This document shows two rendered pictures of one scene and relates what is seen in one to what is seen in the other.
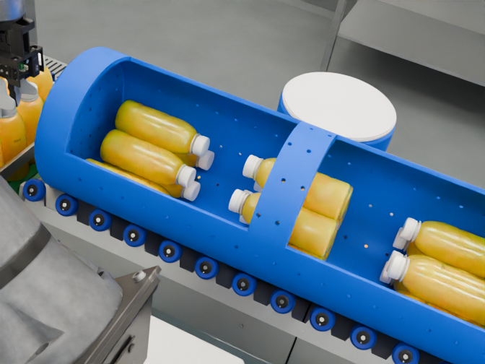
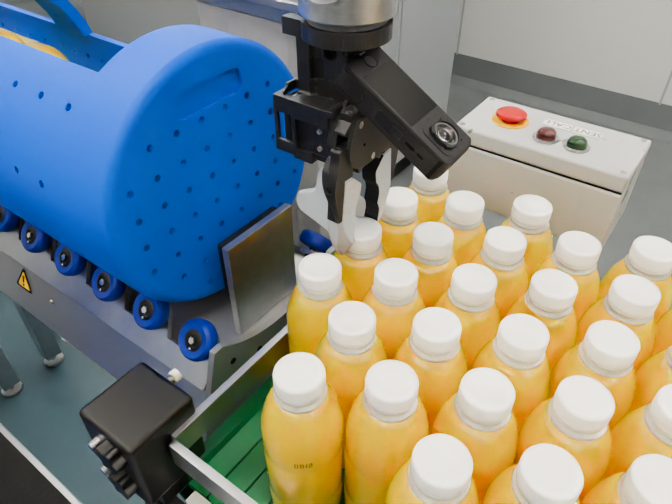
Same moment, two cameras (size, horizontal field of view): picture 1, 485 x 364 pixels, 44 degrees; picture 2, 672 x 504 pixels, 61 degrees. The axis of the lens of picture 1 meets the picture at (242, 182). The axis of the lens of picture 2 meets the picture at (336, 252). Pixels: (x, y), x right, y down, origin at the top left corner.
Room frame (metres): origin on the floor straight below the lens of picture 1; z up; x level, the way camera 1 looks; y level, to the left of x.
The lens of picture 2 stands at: (1.34, 0.61, 1.41)
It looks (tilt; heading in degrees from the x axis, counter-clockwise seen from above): 40 degrees down; 200
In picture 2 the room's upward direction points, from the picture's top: straight up
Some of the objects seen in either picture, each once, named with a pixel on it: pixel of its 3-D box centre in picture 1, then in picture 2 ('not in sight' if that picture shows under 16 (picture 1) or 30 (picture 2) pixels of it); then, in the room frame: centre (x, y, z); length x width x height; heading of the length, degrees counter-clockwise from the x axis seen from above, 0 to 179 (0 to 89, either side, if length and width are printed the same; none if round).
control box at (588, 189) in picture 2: not in sight; (541, 168); (0.70, 0.64, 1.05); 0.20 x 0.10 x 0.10; 74
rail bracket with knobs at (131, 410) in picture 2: not in sight; (152, 433); (1.13, 0.35, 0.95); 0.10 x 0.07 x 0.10; 164
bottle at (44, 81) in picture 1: (38, 94); (303, 445); (1.11, 0.50, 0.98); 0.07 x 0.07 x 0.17
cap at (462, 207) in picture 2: not in sight; (464, 207); (0.85, 0.57, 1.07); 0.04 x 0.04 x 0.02
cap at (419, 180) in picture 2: not in sight; (430, 175); (0.80, 0.52, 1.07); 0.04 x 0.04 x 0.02
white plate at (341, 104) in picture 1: (339, 105); not in sight; (1.25, -0.19, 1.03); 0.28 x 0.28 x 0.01
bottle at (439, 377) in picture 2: not in sight; (424, 397); (1.03, 0.58, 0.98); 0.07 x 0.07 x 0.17
